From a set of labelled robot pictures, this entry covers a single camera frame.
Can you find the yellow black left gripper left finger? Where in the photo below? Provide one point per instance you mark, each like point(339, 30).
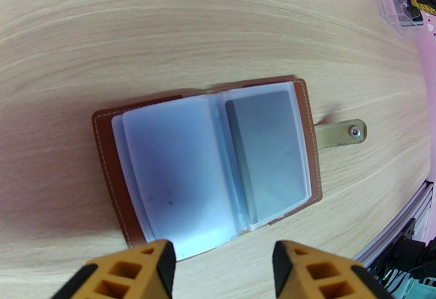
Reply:
point(136, 270)

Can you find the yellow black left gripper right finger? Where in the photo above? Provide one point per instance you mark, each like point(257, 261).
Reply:
point(323, 274)

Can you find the brown leather card holder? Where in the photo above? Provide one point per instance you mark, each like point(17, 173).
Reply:
point(170, 172)

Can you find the black VIP card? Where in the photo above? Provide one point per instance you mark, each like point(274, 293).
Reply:
point(272, 155)

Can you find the aluminium mounting rail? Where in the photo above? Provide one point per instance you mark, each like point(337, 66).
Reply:
point(383, 236)

